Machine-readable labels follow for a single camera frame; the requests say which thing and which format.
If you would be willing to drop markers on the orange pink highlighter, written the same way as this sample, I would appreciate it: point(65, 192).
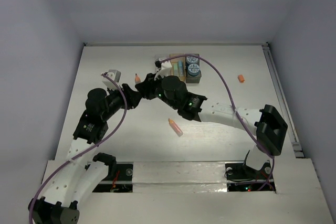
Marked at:
point(175, 128)

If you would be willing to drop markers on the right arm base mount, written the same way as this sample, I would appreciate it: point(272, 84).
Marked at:
point(243, 178)

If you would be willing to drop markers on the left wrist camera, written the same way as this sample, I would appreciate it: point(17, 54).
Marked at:
point(111, 79)

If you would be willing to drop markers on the green highlighter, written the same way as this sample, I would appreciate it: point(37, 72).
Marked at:
point(175, 70)

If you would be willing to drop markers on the blue tape roll front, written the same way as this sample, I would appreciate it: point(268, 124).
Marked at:
point(193, 69)

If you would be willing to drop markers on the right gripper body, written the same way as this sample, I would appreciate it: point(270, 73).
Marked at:
point(159, 92)

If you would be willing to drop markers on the blue tape roll back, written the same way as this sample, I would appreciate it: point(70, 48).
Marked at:
point(192, 59)

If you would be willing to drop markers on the blue highlighter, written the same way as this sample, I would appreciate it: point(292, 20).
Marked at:
point(180, 68)

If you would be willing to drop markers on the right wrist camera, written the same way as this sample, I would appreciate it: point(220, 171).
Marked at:
point(159, 74)

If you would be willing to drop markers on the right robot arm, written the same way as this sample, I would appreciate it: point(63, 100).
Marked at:
point(266, 126)

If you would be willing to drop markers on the clear plastic container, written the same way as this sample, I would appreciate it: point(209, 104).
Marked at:
point(166, 66)

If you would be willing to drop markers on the blue tape roll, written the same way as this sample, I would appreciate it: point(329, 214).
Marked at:
point(193, 69)
point(192, 59)

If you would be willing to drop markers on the orange tip clear highlighter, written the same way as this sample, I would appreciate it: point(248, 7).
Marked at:
point(137, 79)

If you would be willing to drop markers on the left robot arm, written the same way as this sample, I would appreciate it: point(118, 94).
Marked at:
point(62, 194)

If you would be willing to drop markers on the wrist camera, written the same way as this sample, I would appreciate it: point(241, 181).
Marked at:
point(111, 79)
point(159, 74)

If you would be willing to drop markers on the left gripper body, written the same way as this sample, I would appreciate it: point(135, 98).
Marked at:
point(116, 100)

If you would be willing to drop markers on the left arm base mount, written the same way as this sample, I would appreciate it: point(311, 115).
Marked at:
point(121, 182)

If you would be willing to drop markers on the dark grey plastic container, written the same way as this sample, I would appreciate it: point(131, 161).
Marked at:
point(191, 79)

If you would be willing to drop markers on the small orange cap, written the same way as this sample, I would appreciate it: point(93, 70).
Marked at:
point(241, 78)

